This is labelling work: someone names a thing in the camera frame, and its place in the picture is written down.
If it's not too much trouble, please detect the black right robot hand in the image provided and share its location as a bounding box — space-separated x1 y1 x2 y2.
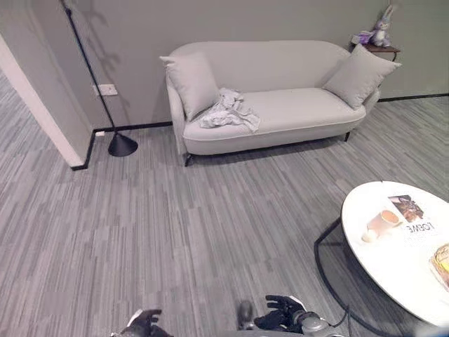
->
253 294 307 332

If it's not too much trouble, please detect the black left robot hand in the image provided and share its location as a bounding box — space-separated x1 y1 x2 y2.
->
120 308 163 337

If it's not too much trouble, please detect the light grey sofa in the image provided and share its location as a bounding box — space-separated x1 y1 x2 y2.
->
165 39 382 167

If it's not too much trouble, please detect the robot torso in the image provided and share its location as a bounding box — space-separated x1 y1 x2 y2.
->
224 300 302 337

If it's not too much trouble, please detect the round white coffee table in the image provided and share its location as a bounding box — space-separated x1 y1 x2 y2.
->
314 180 449 327

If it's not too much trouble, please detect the glass cup with drink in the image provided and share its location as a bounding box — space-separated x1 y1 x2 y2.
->
361 209 403 243

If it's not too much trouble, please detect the white magazine with photo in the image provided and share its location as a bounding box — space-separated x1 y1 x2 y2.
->
387 194 441 243

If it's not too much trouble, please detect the yellow item in wrapper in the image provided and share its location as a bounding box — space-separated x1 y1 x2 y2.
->
429 242 449 292

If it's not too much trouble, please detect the crumpled white garment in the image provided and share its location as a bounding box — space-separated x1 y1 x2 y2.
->
199 87 262 133

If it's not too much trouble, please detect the black floor lamp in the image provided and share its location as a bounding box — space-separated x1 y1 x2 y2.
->
60 0 138 157

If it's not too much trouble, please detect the grey square cushion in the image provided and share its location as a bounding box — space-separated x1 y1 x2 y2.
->
322 44 402 110
159 51 221 122

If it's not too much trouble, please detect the small dark side table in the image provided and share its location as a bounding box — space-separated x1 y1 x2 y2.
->
349 42 401 62

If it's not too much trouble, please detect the purple plush rabbit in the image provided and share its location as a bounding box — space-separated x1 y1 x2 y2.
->
357 4 395 48

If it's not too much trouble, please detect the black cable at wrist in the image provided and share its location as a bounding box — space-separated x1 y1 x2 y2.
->
328 304 351 329

